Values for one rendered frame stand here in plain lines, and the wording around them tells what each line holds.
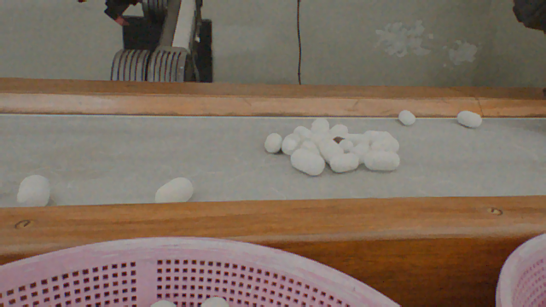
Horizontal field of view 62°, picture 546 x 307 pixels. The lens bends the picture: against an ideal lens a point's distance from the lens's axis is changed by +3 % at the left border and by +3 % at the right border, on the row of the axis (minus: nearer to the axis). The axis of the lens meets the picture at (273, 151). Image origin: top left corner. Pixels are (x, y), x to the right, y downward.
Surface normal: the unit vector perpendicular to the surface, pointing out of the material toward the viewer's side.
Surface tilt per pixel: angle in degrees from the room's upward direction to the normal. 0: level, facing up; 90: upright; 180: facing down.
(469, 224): 0
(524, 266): 74
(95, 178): 0
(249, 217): 0
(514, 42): 90
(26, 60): 90
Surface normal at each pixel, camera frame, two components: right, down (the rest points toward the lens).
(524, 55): -0.97, 0.03
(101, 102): 0.14, -0.42
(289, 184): 0.05, -0.94
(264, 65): 0.23, 0.33
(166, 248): 0.11, 0.08
